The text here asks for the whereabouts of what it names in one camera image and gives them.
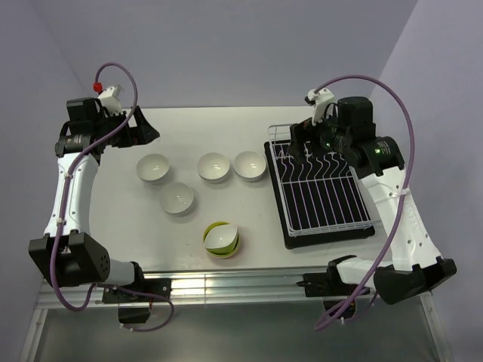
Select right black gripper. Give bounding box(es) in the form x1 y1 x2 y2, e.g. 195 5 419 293
286 104 351 164

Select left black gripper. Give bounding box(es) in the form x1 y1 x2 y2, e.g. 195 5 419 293
94 106 159 149

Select green bowl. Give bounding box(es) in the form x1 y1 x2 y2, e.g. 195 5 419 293
203 222 241 259
204 224 238 249

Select orange bowl white inside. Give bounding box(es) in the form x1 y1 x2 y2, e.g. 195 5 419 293
206 235 241 259

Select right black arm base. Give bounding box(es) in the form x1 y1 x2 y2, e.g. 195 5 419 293
296 272 357 311

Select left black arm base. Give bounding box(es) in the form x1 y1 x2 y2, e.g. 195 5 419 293
101 278 174 329

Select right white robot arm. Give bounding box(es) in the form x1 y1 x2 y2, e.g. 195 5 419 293
288 97 457 305

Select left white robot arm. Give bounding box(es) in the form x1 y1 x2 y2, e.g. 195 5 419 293
29 98 160 301

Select white bowl near rack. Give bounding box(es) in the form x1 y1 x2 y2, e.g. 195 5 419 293
233 151 266 182

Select white bowl far left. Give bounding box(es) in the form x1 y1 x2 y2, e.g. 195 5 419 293
136 154 170 184

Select black drip tray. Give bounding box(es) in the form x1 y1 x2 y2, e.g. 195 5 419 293
263 140 377 250

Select white bowl front left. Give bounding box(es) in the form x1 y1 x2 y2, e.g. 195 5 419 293
158 183 194 215

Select white bowl middle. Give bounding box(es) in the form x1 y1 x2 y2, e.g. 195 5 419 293
197 152 230 183

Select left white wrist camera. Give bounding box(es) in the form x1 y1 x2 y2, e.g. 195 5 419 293
93 81 123 115

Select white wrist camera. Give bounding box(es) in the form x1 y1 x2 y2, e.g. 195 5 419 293
305 88 335 126
93 81 123 115

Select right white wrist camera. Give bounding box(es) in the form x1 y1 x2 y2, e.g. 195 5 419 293
305 88 335 126

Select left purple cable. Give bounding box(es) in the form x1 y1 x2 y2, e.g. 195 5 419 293
51 62 175 333

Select aluminium frame rail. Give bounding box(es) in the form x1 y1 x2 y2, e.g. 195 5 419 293
35 263 435 310

